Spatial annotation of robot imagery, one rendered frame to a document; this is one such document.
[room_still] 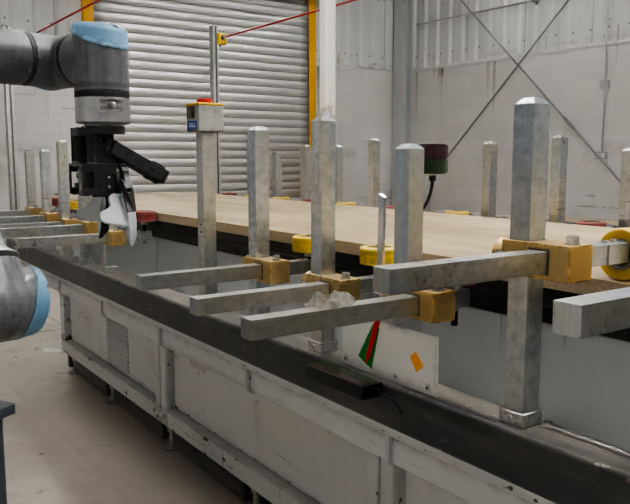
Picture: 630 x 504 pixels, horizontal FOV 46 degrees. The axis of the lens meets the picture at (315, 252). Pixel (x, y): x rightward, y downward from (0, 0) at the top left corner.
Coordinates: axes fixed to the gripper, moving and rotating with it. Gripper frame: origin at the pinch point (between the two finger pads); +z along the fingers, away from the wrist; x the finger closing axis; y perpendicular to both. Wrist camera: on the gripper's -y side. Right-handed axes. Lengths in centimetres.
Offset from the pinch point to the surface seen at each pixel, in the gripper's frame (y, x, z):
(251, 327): -5.0, 36.5, 8.7
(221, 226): -55, -66, 5
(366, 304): -25.6, 36.7, 7.8
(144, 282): -9.9, -13.4, 9.8
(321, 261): -37.7, 8.1, 5.4
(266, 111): -496, -753, -78
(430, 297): -36, 40, 7
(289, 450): -63, -42, 67
